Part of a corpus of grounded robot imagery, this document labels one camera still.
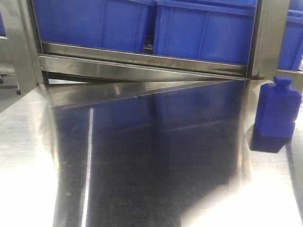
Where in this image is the blue bin far right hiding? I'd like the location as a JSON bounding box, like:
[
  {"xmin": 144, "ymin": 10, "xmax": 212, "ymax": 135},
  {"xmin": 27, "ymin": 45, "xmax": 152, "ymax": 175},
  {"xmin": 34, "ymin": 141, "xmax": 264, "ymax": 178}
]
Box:
[{"xmin": 278, "ymin": 0, "xmax": 303, "ymax": 71}]

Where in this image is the blue bin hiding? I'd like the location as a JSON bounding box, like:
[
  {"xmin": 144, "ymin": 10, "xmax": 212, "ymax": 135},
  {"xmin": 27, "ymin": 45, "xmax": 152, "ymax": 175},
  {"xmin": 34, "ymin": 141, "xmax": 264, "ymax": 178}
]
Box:
[
  {"xmin": 153, "ymin": 0, "xmax": 256, "ymax": 65},
  {"xmin": 278, "ymin": 0, "xmax": 303, "ymax": 71},
  {"xmin": 33, "ymin": 0, "xmax": 155, "ymax": 52}
]

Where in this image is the blue bin behind left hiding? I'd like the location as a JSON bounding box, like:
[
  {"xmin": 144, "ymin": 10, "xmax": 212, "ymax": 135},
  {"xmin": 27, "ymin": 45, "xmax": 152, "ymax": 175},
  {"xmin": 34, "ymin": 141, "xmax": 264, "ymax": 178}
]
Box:
[{"xmin": 33, "ymin": 0, "xmax": 155, "ymax": 52}]

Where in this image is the blue bin behind right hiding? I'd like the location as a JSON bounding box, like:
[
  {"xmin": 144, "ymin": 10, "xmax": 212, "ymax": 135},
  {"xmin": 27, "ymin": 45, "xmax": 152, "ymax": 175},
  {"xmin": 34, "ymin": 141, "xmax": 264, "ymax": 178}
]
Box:
[{"xmin": 153, "ymin": 0, "xmax": 256, "ymax": 65}]

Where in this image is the blue bottle-shaped part right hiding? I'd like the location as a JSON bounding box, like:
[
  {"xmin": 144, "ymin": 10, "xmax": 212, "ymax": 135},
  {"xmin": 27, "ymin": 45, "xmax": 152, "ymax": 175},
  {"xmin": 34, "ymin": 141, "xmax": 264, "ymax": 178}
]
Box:
[{"xmin": 255, "ymin": 76, "xmax": 302, "ymax": 139}]

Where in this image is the stainless steel shelf frame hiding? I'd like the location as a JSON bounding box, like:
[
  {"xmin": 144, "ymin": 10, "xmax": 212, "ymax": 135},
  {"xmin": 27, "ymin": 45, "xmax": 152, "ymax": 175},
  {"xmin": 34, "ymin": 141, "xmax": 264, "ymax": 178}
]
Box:
[{"xmin": 0, "ymin": 0, "xmax": 303, "ymax": 108}]

